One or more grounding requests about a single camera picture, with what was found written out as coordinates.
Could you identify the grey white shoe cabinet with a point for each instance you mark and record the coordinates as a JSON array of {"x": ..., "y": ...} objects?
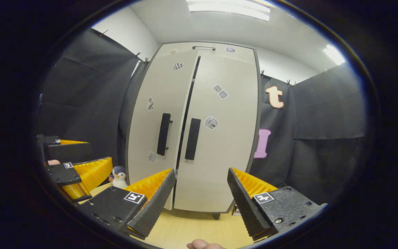
[{"x": 216, "y": 49}]

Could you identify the penguin plush toy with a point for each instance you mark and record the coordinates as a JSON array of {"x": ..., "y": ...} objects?
[{"x": 119, "y": 180}]

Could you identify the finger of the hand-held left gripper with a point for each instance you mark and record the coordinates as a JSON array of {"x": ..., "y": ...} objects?
[
  {"x": 69, "y": 151},
  {"x": 64, "y": 173}
]

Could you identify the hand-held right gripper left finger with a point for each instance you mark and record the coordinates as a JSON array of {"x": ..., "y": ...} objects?
[{"x": 157, "y": 204}]

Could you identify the ceiling light panel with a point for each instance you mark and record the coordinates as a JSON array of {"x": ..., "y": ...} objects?
[
  {"x": 333, "y": 54},
  {"x": 228, "y": 8}
]

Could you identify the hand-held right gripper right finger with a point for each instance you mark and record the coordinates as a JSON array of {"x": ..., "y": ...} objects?
[{"x": 245, "y": 207}]

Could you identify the white shoe cabinet door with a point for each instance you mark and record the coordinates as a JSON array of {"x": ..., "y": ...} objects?
[
  {"x": 143, "y": 138},
  {"x": 226, "y": 155}
]

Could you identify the black backdrop cloth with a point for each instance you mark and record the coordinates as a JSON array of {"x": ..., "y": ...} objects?
[
  {"x": 323, "y": 155},
  {"x": 81, "y": 103}
]

